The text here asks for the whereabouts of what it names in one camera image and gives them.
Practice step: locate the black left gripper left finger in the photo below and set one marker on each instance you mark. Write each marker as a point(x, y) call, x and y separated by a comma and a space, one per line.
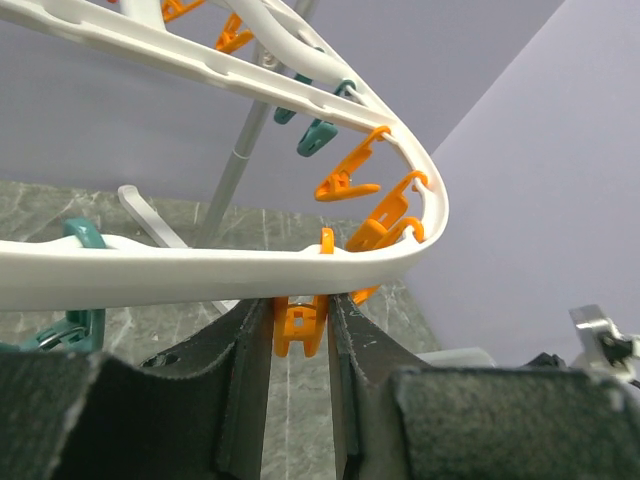
point(196, 410)

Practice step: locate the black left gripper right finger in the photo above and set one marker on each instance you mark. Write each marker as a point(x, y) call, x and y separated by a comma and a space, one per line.
point(398, 417)

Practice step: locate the orange clothespin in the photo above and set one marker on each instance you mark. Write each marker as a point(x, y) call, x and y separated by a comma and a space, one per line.
point(337, 186)
point(231, 38)
point(299, 322)
point(384, 226)

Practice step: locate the teal clothespin front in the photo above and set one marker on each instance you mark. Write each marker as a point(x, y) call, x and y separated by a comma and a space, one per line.
point(78, 330)

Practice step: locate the teal clothespin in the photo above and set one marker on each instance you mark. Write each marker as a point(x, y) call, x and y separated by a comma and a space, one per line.
point(78, 330)
point(320, 132)

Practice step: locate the white plastic laundry basket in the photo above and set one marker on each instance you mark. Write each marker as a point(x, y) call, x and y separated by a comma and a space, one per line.
point(471, 357)

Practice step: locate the teal clothespin left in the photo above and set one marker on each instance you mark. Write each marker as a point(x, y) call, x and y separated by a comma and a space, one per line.
point(320, 132)

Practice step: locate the white metal drying rack stand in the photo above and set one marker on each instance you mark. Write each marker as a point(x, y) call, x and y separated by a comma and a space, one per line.
point(154, 225)

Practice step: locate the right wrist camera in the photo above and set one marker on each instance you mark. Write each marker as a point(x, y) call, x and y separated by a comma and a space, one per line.
point(605, 348)

